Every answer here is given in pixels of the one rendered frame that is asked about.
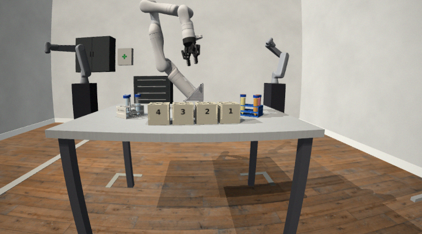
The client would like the beige bucket adapter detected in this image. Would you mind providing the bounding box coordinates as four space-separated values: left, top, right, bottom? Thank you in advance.
171 102 194 125
216 102 241 124
195 102 218 125
147 102 170 125

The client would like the beige tube rack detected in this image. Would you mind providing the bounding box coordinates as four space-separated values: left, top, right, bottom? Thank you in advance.
116 104 144 119

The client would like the blue tube rack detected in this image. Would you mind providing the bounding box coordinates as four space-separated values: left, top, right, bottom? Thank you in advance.
241 104 263 118

